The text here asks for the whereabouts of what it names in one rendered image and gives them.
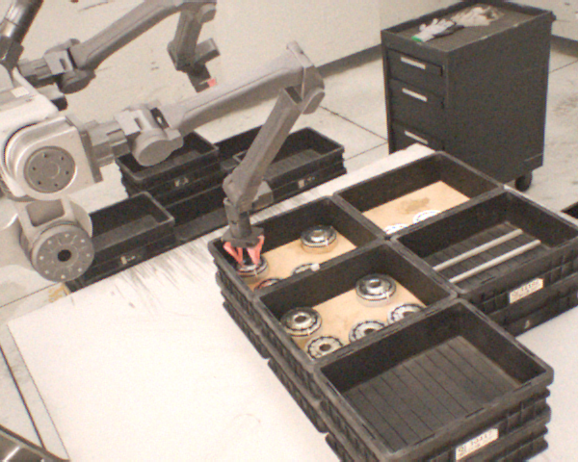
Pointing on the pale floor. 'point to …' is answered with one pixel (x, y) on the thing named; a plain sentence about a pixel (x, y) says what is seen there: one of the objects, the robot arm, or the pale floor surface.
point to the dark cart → (472, 89)
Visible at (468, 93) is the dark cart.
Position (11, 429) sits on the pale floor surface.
